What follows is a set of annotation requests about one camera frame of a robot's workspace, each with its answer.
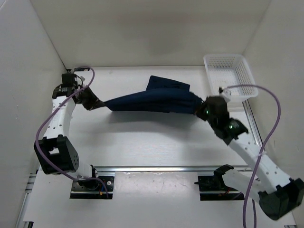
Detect navy blue shorts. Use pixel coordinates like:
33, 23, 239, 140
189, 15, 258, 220
104, 76, 203, 114

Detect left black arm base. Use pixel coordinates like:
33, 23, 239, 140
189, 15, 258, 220
70, 172, 115, 200

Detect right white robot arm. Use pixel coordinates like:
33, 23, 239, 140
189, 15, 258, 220
196, 96, 304, 220

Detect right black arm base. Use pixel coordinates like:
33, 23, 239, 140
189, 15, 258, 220
194, 164, 245, 201

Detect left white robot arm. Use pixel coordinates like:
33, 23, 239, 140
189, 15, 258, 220
34, 73, 105, 190

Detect small dark label sticker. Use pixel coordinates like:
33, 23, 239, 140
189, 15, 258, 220
74, 67, 90, 72

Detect white plastic mesh basket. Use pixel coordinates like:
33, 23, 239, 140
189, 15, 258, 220
203, 54, 258, 104

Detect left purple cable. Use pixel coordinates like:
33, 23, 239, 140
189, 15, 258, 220
34, 66, 109, 199

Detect right aluminium frame rail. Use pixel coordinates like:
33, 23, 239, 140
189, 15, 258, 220
244, 99, 297, 228

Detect aluminium frame rail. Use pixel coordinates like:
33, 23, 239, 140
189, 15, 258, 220
14, 68, 73, 228
244, 99, 297, 228

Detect front aluminium rail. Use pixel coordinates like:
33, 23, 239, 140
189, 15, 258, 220
95, 166, 219, 174

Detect left aluminium frame rail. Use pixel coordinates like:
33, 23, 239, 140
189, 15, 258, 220
14, 68, 73, 228

